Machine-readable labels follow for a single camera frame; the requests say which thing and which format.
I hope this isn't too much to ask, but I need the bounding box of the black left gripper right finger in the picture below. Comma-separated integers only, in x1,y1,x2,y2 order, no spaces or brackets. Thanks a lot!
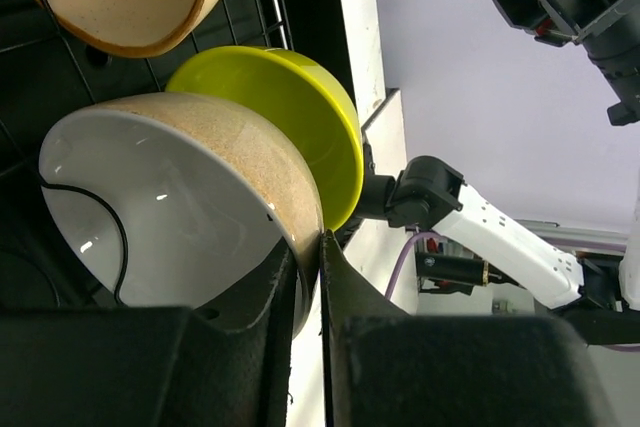
319,232,617,426

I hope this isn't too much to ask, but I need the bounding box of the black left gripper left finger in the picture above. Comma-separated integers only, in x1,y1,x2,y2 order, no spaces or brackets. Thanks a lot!
1,243,295,426

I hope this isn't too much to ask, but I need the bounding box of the white speckled ceramic bowl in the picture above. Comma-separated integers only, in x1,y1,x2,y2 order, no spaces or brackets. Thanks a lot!
39,92,323,329

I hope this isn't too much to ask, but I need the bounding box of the lime green bowl front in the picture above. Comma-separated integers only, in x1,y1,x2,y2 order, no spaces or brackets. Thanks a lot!
166,46,364,231

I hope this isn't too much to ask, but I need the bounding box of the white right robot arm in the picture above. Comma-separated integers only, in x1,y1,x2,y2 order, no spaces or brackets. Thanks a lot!
356,0,639,351

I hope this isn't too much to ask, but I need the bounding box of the black wire dish rack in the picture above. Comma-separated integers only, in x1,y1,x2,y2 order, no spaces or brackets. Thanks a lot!
1,0,352,309

